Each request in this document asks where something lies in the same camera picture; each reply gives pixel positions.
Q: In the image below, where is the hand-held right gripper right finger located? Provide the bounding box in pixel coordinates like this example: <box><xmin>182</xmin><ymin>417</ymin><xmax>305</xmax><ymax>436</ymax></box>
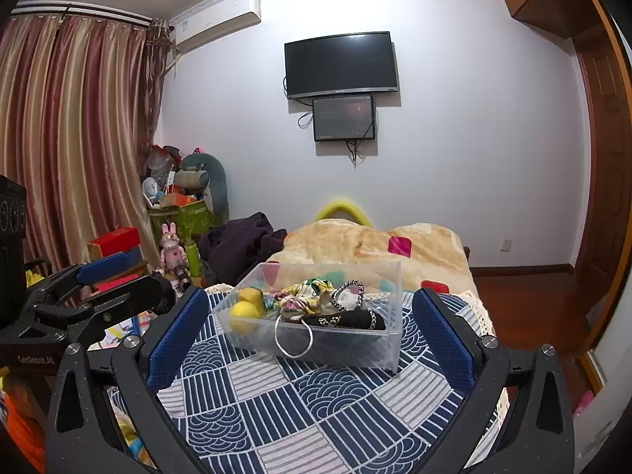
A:
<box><xmin>412</xmin><ymin>287</ymin><xmax>577</xmax><ymax>474</ymax></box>

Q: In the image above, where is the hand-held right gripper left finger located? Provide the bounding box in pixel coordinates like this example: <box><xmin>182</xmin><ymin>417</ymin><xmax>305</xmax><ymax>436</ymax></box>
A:
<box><xmin>45</xmin><ymin>286</ymin><xmax>218</xmax><ymax>474</ymax></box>

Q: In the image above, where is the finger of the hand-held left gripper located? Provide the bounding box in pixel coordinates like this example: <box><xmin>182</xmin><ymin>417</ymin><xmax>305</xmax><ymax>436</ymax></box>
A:
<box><xmin>22</xmin><ymin>274</ymin><xmax>177</xmax><ymax>351</ymax></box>
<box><xmin>30</xmin><ymin>252</ymin><xmax>144</xmax><ymax>307</ymax></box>

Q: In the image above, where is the yellow-green plush ball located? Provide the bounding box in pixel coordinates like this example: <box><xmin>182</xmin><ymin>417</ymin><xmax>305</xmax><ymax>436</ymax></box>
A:
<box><xmin>229</xmin><ymin>301</ymin><xmax>265</xmax><ymax>337</ymax></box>

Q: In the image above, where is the black handbag with beaded strap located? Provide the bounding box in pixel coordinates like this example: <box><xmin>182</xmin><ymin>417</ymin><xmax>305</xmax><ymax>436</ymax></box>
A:
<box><xmin>303</xmin><ymin>280</ymin><xmax>387</xmax><ymax>331</ymax></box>

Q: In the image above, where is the clear plastic storage box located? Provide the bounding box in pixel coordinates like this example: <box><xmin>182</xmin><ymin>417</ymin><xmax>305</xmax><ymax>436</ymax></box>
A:
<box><xmin>212</xmin><ymin>261</ymin><xmax>403</xmax><ymax>372</ymax></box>

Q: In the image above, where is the floral fabric drawstring pouch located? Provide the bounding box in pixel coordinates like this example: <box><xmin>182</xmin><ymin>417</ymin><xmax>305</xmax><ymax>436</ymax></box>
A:
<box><xmin>274</xmin><ymin>279</ymin><xmax>342</xmax><ymax>359</ymax></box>

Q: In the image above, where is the pink soft item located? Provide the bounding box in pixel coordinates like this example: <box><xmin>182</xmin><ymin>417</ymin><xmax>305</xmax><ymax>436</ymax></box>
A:
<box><xmin>573</xmin><ymin>389</ymin><xmax>596</xmax><ymax>416</ymax></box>

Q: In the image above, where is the red box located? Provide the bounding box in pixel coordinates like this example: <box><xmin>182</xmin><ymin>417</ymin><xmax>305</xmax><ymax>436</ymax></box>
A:
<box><xmin>88</xmin><ymin>227</ymin><xmax>142</xmax><ymax>258</ymax></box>

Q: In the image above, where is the pink bunny figure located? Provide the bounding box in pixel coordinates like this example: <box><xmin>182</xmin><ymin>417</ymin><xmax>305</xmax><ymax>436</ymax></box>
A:
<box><xmin>160</xmin><ymin>223</ymin><xmax>187</xmax><ymax>270</ymax></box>

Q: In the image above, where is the green bottle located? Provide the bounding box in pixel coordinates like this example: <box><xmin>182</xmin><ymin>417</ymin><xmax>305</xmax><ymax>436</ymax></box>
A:
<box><xmin>185</xmin><ymin>240</ymin><xmax>203</xmax><ymax>277</ymax></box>

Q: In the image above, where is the green cardboard box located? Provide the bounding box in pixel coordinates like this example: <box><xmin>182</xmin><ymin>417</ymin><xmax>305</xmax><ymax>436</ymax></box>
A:
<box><xmin>149</xmin><ymin>201</ymin><xmax>216</xmax><ymax>248</ymax></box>

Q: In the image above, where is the pile of bags and clutter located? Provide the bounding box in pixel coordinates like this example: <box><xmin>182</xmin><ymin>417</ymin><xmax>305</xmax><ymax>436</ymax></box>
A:
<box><xmin>143</xmin><ymin>144</ymin><xmax>198</xmax><ymax>208</ymax></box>

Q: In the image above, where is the dark purple clothes pile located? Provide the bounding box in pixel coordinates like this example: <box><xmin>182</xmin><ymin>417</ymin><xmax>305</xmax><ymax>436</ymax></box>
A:
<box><xmin>199</xmin><ymin>212</ymin><xmax>288</xmax><ymax>287</ymax></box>

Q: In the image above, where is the grey plush toy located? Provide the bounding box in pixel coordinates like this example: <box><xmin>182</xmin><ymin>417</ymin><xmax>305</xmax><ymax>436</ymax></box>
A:
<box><xmin>175</xmin><ymin>152</ymin><xmax>229</xmax><ymax>223</ymax></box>

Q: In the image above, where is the striped brown curtain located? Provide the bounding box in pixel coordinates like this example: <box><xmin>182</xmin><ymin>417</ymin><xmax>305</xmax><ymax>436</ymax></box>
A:
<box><xmin>0</xmin><ymin>7</ymin><xmax>171</xmax><ymax>277</ymax></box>

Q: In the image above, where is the blue white patterned bedspread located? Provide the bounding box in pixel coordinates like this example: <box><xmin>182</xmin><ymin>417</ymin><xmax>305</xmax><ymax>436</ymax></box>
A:
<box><xmin>109</xmin><ymin>286</ymin><xmax>509</xmax><ymax>474</ymax></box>

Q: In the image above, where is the beige patchwork blanket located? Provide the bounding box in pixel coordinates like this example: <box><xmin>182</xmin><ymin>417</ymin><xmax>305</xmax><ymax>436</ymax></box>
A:
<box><xmin>267</xmin><ymin>220</ymin><xmax>470</xmax><ymax>293</ymax></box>

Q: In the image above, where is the yellow orange printed sheet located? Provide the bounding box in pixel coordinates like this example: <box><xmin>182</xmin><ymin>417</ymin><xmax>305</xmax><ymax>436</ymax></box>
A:
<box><xmin>0</xmin><ymin>372</ymin><xmax>149</xmax><ymax>465</ymax></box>

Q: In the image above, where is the yellow curved cushion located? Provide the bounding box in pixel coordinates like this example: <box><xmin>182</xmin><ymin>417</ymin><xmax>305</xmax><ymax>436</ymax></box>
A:
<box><xmin>316</xmin><ymin>197</ymin><xmax>371</xmax><ymax>228</ymax></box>

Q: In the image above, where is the brown wooden door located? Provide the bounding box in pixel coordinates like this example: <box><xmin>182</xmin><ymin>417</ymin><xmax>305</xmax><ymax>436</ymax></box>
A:
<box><xmin>573</xmin><ymin>24</ymin><xmax>629</xmax><ymax>282</ymax></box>

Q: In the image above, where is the curtain rod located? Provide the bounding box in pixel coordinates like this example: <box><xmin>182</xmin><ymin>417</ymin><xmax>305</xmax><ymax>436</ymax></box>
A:
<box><xmin>10</xmin><ymin>2</ymin><xmax>155</xmax><ymax>25</ymax></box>

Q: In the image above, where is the small black wall monitor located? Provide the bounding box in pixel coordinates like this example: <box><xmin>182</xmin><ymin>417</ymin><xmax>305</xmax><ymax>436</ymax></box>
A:
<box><xmin>312</xmin><ymin>95</ymin><xmax>377</xmax><ymax>142</ymax></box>

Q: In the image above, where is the white wall air conditioner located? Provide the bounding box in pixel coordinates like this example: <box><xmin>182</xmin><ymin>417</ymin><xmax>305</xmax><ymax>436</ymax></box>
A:
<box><xmin>170</xmin><ymin>0</ymin><xmax>261</xmax><ymax>53</ymax></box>

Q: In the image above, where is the black wall television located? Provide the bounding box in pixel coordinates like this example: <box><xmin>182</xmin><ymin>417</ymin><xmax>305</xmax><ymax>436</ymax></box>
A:
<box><xmin>284</xmin><ymin>32</ymin><xmax>399</xmax><ymax>100</ymax></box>

